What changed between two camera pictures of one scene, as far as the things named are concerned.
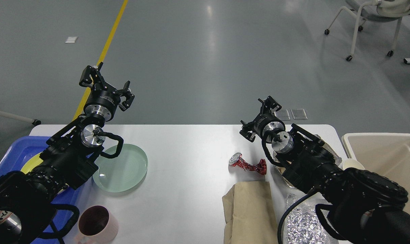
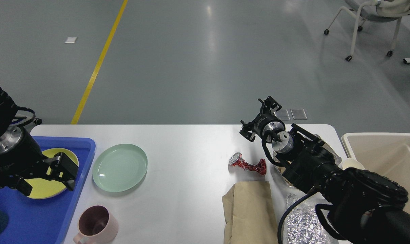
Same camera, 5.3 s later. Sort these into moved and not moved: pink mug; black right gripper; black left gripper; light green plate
Moved: black left gripper
Not moved: black right gripper; pink mug; light green plate
